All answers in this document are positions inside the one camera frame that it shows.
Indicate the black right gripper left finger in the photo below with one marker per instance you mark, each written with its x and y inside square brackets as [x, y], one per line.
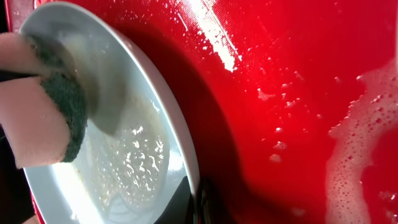
[179, 210]

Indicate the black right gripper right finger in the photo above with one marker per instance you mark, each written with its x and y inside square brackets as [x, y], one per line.
[211, 208]

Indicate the white plate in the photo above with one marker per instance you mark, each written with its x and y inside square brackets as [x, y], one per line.
[137, 147]

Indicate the pink green sponge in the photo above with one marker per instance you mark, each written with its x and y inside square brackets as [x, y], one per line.
[43, 107]

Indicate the red plastic tray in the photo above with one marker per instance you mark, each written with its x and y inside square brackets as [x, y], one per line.
[291, 105]

